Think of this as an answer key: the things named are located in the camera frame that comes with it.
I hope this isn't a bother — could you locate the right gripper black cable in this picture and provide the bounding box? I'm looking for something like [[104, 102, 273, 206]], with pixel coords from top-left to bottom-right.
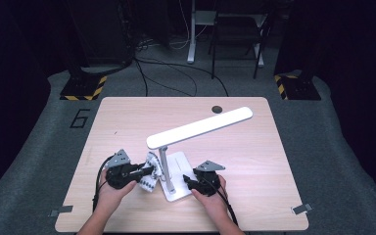
[[209, 177, 240, 228]]

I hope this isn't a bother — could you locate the person's right hand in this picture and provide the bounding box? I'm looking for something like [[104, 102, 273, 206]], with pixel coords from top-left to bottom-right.
[[190, 173, 230, 217]]

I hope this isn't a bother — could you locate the black equipment cabinet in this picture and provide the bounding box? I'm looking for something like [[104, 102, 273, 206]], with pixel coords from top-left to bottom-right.
[[67, 0, 133, 67]]

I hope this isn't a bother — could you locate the black chair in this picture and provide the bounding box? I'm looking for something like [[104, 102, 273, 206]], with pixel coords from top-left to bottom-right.
[[208, 13, 272, 80]]

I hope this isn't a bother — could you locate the white desk frame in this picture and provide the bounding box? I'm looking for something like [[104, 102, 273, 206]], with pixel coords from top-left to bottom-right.
[[186, 0, 266, 69]]

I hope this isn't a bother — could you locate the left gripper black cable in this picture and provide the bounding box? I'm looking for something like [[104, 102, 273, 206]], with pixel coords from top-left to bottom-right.
[[92, 156, 116, 213]]

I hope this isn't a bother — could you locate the white desk lamp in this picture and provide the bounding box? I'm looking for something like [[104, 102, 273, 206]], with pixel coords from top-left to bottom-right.
[[146, 106, 254, 203]]

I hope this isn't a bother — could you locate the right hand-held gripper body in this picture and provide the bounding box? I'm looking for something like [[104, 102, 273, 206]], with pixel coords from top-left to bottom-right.
[[194, 160, 226, 197]]

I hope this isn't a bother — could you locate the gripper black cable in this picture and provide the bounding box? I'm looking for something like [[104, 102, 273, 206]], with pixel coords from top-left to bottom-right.
[[209, 177, 240, 228], [92, 156, 116, 213]]

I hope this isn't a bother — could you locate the black stand base striped edge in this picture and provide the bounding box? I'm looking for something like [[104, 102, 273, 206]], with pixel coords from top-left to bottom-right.
[[59, 74, 108, 102], [273, 74, 322, 101]]

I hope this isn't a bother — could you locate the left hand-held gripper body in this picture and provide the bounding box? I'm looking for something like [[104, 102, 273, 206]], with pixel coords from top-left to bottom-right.
[[105, 149, 144, 191]]

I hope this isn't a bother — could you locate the person's left hand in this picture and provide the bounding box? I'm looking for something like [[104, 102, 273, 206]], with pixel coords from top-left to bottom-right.
[[95, 168, 138, 213]]

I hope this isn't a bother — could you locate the striped white cloth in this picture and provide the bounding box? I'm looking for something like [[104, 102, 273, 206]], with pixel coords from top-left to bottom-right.
[[136, 151, 165, 194]]

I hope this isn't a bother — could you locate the grey tape piece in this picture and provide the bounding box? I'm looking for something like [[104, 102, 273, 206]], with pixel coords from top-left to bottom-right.
[[291, 203, 313, 215], [49, 205, 74, 217]]

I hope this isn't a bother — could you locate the black floor cable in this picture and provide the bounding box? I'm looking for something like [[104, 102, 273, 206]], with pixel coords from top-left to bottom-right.
[[134, 59, 150, 98], [133, 57, 229, 98]]

